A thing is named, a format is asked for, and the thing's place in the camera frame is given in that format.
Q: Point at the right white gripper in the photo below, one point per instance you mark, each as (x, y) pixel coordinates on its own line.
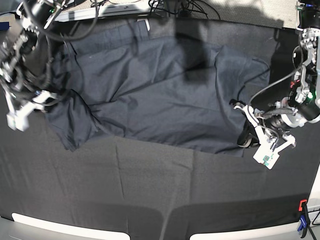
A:
(26, 103)

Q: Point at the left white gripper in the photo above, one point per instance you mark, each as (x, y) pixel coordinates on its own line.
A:
(258, 131)

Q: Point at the dark navy t-shirt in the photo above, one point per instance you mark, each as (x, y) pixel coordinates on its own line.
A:
(171, 90)

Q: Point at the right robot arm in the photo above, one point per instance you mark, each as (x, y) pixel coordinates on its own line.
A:
(24, 90)

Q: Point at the red blue clamp near right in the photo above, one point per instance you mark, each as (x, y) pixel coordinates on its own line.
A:
(304, 218)

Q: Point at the black table cover cloth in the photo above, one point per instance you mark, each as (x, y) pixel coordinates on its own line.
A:
(153, 191)

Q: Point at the white tag on cloth edge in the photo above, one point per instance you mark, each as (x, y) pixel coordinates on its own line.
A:
(146, 21)

